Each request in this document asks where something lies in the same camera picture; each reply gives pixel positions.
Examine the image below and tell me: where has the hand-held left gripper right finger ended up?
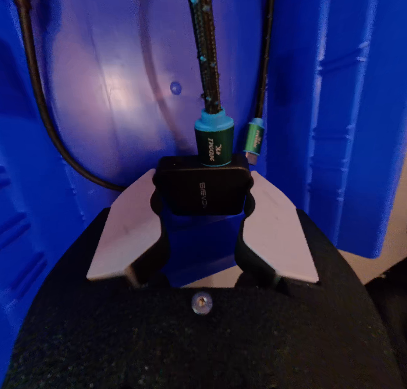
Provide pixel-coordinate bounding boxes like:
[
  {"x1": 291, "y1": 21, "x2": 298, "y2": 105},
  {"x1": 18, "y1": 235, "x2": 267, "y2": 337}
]
[{"x1": 235, "y1": 170, "x2": 320, "y2": 290}]

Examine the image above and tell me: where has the grey desk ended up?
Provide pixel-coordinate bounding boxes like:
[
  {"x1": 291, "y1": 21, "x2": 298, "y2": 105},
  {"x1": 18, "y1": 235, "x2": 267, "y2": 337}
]
[{"x1": 181, "y1": 173, "x2": 407, "y2": 288}]

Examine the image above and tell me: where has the thin cable with green plug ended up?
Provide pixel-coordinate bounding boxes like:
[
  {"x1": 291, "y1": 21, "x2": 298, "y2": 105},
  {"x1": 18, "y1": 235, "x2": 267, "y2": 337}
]
[{"x1": 243, "y1": 0, "x2": 276, "y2": 166}]

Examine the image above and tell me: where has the blue plastic bin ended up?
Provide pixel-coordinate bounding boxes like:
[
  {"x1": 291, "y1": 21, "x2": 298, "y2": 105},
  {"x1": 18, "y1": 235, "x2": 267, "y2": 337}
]
[{"x1": 0, "y1": 0, "x2": 407, "y2": 332}]

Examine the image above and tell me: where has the black square adapter hub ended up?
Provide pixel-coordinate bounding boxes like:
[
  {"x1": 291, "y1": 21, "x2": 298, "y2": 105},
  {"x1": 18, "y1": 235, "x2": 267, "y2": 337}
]
[{"x1": 153, "y1": 155, "x2": 252, "y2": 217}]

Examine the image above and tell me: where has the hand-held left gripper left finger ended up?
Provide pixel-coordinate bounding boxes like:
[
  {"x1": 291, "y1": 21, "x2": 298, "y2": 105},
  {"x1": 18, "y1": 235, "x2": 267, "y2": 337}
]
[{"x1": 86, "y1": 168, "x2": 174, "y2": 288}]

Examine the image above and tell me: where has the braided cable with green plug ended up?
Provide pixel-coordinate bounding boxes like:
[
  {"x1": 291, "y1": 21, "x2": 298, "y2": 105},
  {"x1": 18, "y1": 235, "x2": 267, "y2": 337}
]
[{"x1": 185, "y1": 0, "x2": 236, "y2": 168}]

